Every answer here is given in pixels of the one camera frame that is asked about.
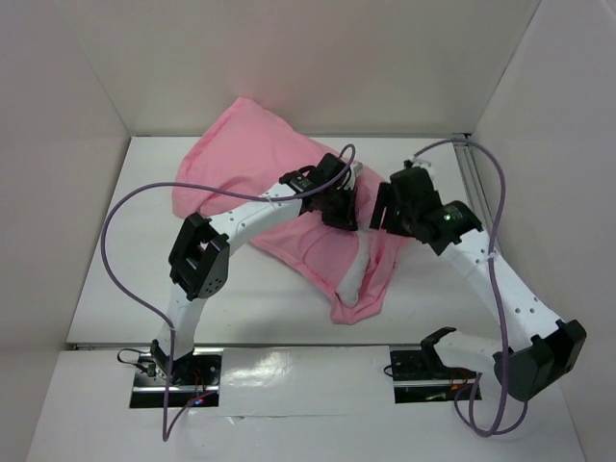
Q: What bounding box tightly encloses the white pillow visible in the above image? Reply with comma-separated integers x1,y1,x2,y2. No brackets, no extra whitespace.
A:
336,228,378,308

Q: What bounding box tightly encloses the pink satin pillowcase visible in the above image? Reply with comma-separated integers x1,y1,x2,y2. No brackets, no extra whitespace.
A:
171,98,408,324

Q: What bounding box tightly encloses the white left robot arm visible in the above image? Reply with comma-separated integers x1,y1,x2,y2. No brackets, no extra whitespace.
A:
150,153,363,384

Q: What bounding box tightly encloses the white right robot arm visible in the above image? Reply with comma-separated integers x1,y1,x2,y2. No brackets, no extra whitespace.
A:
370,165,587,401

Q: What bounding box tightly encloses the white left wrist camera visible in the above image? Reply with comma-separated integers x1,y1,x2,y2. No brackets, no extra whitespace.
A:
343,161,363,191

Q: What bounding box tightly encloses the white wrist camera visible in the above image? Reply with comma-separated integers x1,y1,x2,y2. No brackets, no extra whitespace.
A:
343,161,363,191
408,155,435,175

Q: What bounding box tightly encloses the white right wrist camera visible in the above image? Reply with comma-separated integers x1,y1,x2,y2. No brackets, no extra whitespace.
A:
408,155,435,175

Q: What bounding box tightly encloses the aluminium frame rail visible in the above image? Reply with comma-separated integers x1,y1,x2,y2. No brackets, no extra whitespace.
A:
453,133,493,232

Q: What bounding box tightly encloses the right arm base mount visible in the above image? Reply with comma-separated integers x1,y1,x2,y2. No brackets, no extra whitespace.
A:
383,327,476,404

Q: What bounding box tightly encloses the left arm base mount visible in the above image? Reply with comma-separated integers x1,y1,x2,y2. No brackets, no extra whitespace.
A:
116,347,222,409

